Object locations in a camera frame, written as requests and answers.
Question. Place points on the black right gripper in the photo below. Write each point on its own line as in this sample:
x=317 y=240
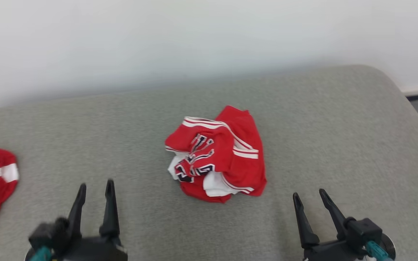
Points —
x=332 y=252

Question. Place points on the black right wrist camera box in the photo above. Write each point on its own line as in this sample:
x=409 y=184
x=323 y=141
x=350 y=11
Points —
x=363 y=230

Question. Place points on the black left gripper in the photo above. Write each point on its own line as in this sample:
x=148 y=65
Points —
x=93 y=252

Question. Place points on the grey fabric sofa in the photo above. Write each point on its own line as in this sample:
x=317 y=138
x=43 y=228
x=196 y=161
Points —
x=85 y=137

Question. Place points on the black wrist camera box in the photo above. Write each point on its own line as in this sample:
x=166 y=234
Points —
x=49 y=232
x=363 y=230

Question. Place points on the red Bulls 23 jersey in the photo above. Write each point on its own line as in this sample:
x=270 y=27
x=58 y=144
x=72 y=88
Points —
x=245 y=170

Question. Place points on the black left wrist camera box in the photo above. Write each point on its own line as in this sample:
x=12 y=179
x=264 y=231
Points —
x=49 y=232

